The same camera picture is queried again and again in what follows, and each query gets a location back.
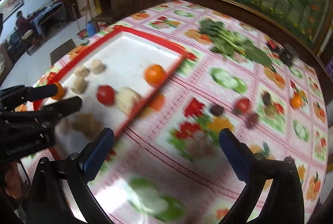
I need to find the orange in tray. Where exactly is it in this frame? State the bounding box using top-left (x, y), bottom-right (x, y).
top-left (51, 82), bottom-right (66, 101)
top-left (143, 64), bottom-right (165, 87)

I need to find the beige cube block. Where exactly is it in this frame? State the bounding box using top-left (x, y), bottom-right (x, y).
top-left (70, 113), bottom-right (104, 141)

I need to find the dark wrinkled date far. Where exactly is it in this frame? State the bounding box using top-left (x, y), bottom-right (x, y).
top-left (262, 91), bottom-right (271, 106)

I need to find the beige block in tray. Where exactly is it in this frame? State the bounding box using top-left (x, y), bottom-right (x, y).
top-left (74, 65), bottom-right (90, 80)
top-left (90, 59), bottom-right (105, 75)

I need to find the red black small box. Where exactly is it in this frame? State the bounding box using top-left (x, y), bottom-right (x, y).
top-left (266, 39), bottom-right (281, 54)

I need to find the dark red date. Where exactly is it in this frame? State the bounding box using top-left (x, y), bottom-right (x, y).
top-left (246, 112), bottom-right (259, 129)
top-left (209, 105), bottom-right (224, 117)

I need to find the blue water jug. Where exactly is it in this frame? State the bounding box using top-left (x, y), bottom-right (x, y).
top-left (86, 21), bottom-right (97, 37)

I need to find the left hand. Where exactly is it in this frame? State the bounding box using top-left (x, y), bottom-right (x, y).
top-left (5, 161), bottom-right (22, 199)

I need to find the floral fruit tablecloth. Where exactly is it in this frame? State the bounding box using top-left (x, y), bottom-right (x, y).
top-left (19, 0), bottom-right (330, 224)

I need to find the red rimmed white tray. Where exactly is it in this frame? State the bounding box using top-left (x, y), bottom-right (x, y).
top-left (48, 26), bottom-right (186, 138)

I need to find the brown wooden stool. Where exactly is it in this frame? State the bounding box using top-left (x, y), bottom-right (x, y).
top-left (50, 39), bottom-right (76, 65)

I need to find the green round fruit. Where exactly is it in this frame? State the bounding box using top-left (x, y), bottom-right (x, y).
top-left (263, 104), bottom-right (278, 118)

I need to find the orange on table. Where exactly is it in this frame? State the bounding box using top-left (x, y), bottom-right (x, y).
top-left (290, 94), bottom-right (303, 110)

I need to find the green leafy vegetable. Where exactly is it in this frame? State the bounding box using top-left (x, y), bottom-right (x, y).
top-left (199, 19), bottom-right (272, 67)

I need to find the seated person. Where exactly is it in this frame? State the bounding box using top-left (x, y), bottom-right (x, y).
top-left (15, 10), bottom-right (33, 36)

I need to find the red tomato in tray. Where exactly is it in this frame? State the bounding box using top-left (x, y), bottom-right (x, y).
top-left (97, 85), bottom-right (115, 106)

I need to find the red tomato on table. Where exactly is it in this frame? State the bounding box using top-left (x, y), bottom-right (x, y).
top-left (233, 98), bottom-right (251, 115)

